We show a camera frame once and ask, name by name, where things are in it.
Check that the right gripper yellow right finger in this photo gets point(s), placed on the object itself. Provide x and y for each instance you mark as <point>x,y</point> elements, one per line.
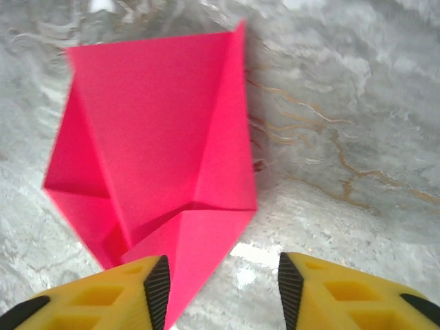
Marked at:
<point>343,302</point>

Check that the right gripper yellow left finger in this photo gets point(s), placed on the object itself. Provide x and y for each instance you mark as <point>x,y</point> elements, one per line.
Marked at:
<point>103,302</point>

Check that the pink square paper sheet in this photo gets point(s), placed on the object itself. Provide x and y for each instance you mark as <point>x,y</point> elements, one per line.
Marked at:
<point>154,120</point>

